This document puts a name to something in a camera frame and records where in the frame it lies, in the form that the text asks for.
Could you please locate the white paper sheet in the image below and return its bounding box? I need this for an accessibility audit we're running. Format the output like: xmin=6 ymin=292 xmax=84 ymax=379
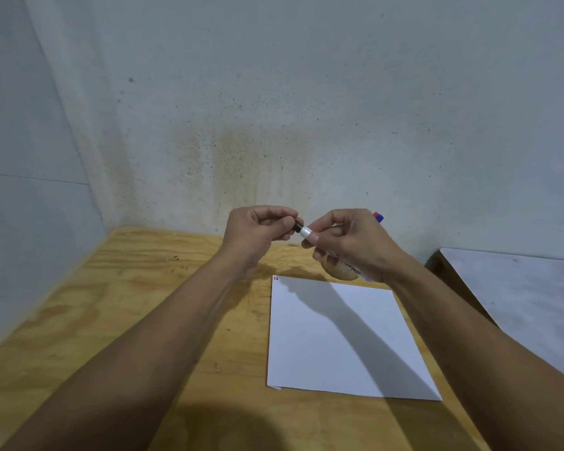
xmin=266 ymin=275 xmax=443 ymax=402

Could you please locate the white marker pen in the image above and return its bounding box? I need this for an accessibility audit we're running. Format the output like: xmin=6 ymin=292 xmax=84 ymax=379
xmin=300 ymin=225 xmax=373 ymax=282

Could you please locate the person's right forearm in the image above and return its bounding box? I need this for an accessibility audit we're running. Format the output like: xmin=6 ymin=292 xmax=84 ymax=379
xmin=383 ymin=258 xmax=564 ymax=451

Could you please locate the person's left hand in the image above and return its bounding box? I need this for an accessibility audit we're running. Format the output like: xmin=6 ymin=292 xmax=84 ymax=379
xmin=223 ymin=205 xmax=300 ymax=274

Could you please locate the person's left forearm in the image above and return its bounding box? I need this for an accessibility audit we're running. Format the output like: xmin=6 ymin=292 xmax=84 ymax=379
xmin=0 ymin=251 xmax=264 ymax=451

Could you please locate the person's right hand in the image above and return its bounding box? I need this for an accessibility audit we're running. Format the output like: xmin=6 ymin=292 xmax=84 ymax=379
xmin=301 ymin=208 xmax=406 ymax=283

